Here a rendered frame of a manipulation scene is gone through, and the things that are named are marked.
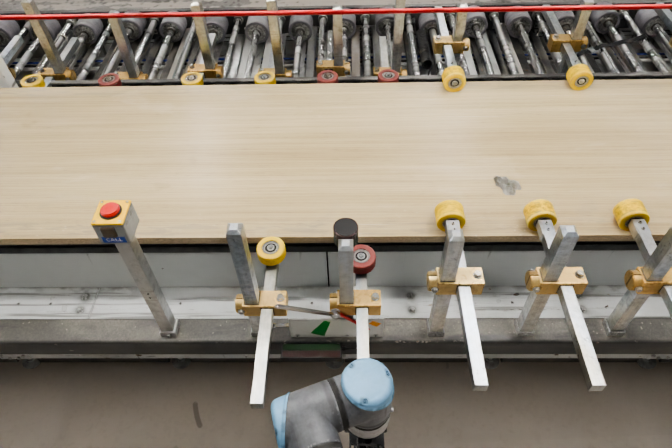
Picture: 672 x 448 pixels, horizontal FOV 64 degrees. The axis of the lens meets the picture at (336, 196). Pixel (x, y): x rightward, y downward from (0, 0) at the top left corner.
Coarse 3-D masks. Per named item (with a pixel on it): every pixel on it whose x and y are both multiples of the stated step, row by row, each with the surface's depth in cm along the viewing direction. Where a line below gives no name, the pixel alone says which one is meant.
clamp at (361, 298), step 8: (336, 296) 141; (360, 296) 141; (368, 296) 141; (336, 304) 140; (344, 304) 140; (352, 304) 140; (360, 304) 140; (368, 304) 139; (376, 304) 139; (344, 312) 142; (352, 312) 142; (368, 312) 142; (376, 312) 142
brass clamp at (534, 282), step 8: (528, 272) 134; (536, 272) 133; (568, 272) 133; (528, 280) 134; (536, 280) 132; (560, 280) 131; (568, 280) 131; (576, 280) 131; (584, 280) 131; (528, 288) 134; (536, 288) 132; (544, 288) 132; (552, 288) 132; (576, 288) 132; (584, 288) 132
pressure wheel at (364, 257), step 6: (360, 246) 148; (366, 246) 148; (354, 252) 147; (360, 252) 147; (366, 252) 147; (372, 252) 146; (354, 258) 145; (360, 258) 145; (366, 258) 145; (372, 258) 145; (354, 264) 144; (360, 264) 144; (366, 264) 144; (372, 264) 144; (354, 270) 145; (360, 270) 144; (366, 270) 144
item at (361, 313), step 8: (360, 280) 146; (360, 288) 144; (360, 312) 139; (360, 320) 137; (360, 328) 136; (360, 336) 134; (368, 336) 134; (360, 344) 133; (368, 344) 133; (360, 352) 132; (368, 352) 131
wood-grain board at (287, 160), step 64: (0, 128) 187; (64, 128) 187; (128, 128) 186; (192, 128) 185; (256, 128) 184; (320, 128) 183; (384, 128) 182; (448, 128) 182; (512, 128) 181; (576, 128) 180; (640, 128) 179; (0, 192) 166; (64, 192) 166; (128, 192) 165; (192, 192) 164; (256, 192) 164; (320, 192) 163; (384, 192) 162; (448, 192) 162; (576, 192) 160; (640, 192) 160
